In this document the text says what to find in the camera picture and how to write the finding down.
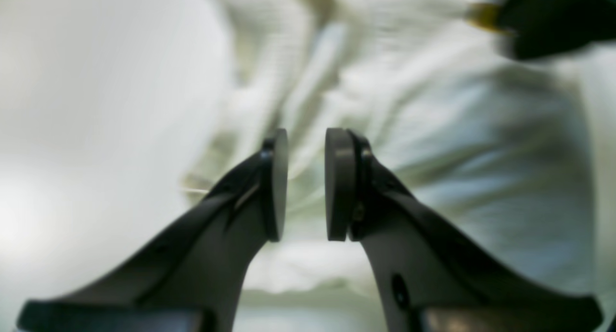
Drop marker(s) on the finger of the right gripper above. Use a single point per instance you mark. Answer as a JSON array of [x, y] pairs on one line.
[[535, 29]]

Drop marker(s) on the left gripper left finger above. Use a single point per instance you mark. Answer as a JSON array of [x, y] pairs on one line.
[[190, 276]]

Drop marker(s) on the white printed T-shirt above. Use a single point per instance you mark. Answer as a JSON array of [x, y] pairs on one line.
[[500, 148]]

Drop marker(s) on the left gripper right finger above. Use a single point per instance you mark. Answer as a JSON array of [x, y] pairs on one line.
[[430, 276]]

